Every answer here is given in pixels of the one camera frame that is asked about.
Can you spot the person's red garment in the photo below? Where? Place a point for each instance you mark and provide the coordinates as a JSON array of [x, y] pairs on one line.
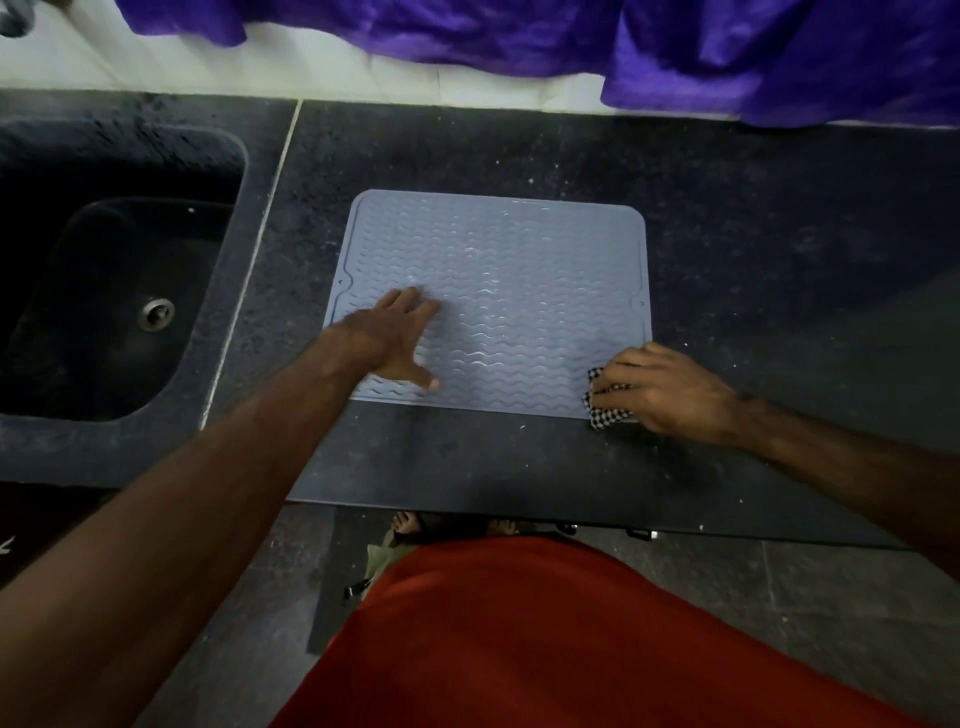
[[562, 652]]

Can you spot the person's left hand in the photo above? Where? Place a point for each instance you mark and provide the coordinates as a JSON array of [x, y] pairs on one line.
[[386, 337]]

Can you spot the metal sink drain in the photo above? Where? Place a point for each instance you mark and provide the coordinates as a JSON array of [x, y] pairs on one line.
[[156, 313]]

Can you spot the olive green cloth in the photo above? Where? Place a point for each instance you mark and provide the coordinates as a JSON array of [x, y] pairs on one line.
[[386, 559]]

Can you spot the chrome wall tap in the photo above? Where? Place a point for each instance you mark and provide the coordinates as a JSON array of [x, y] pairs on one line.
[[13, 22]]

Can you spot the black stone sink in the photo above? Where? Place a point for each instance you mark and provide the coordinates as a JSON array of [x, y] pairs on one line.
[[97, 285]]

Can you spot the grey ribbed silicone mat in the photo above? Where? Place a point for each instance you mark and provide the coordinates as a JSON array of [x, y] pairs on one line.
[[525, 300]]

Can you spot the person's left forearm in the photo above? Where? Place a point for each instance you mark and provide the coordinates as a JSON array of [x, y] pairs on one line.
[[165, 540]]

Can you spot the person's foot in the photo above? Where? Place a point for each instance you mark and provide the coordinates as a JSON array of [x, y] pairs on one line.
[[502, 526], [405, 521]]

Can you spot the purple cloth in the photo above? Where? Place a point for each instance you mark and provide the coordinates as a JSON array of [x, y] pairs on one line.
[[600, 37]]

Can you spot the person's right hand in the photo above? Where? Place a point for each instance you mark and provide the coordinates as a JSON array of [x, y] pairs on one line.
[[675, 394]]

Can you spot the black white checkered cloth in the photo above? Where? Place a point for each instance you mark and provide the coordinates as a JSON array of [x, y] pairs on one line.
[[600, 416]]

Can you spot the person's right forearm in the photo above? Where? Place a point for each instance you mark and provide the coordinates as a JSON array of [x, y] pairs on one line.
[[862, 472]]

